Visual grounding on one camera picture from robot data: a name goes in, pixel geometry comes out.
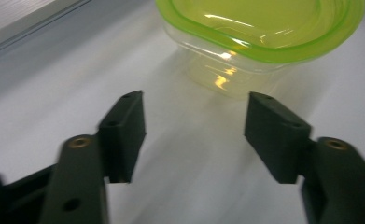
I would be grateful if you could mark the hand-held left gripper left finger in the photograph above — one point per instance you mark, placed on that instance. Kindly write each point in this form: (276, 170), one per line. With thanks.
(121, 137)

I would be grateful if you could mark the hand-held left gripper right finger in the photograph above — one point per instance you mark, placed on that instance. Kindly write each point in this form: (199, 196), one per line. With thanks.
(276, 137)

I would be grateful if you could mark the round green lidded container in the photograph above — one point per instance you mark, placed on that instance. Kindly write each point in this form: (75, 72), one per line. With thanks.
(264, 31)

